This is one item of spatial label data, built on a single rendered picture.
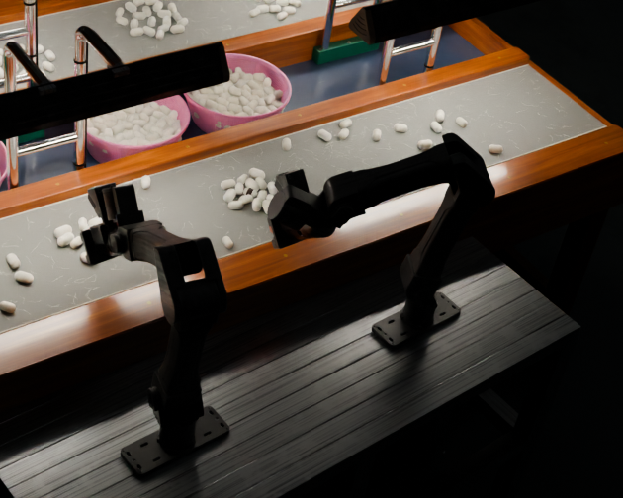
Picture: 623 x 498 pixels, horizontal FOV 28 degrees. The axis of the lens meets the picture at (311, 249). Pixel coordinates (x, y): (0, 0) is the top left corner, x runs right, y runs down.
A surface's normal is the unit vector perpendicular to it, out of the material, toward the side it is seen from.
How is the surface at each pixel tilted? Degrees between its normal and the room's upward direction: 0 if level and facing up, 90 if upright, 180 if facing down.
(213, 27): 0
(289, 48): 90
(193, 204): 0
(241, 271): 0
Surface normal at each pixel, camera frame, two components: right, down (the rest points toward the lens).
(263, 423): 0.13, -0.74
